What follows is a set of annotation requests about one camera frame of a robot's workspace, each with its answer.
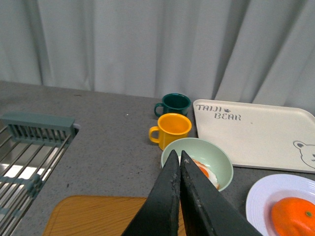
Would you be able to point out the white round plate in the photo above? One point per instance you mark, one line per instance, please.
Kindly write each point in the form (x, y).
(269, 190)

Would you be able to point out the fake fried egg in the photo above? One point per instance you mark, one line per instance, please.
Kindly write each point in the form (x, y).
(208, 173)

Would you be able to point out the yellow mug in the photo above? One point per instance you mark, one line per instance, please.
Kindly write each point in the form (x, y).
(170, 127)

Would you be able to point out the wooden cutting board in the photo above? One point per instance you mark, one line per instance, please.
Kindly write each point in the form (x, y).
(83, 215)

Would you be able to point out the dark green mug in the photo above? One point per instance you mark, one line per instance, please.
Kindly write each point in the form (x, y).
(173, 103)

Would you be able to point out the white curtain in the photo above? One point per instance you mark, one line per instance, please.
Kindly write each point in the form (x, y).
(252, 51)

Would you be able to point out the light green bowl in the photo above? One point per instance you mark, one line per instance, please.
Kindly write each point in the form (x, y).
(205, 152)

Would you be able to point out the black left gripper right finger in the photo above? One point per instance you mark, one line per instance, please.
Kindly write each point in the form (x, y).
(205, 211)

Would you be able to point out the orange mandarin fruit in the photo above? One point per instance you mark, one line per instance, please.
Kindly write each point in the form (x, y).
(293, 217)

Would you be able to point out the green metal sink rack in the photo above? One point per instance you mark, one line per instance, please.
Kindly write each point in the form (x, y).
(31, 145)

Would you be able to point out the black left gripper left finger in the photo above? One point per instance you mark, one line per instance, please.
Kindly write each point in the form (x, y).
(159, 215)

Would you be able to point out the beige bear serving tray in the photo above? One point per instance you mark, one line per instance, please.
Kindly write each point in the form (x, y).
(259, 136)

